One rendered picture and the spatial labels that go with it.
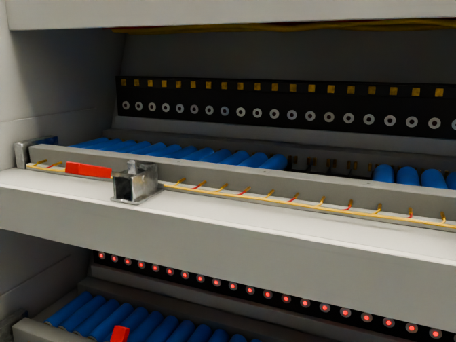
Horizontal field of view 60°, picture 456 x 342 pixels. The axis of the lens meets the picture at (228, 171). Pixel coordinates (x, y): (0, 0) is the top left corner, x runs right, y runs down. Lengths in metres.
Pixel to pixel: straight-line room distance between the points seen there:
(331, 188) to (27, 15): 0.34
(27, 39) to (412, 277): 0.43
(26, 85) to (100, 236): 0.21
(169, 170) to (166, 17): 0.13
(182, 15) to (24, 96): 0.22
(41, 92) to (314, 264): 0.37
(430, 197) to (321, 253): 0.09
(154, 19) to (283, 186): 0.18
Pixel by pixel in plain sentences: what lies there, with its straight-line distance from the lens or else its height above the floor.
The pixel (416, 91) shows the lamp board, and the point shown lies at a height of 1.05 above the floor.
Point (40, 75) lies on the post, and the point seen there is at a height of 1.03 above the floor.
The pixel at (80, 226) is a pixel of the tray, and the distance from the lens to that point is 0.36.
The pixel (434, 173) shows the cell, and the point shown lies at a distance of 0.39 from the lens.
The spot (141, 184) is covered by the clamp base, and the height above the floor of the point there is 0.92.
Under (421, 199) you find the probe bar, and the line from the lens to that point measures 0.31.
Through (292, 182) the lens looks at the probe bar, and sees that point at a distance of 0.32.
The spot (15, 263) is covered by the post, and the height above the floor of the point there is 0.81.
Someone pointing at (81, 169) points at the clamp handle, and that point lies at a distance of 0.28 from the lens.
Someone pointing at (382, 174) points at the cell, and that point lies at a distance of 0.36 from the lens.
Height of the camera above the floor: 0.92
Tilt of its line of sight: 4 degrees up
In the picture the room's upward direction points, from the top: 8 degrees clockwise
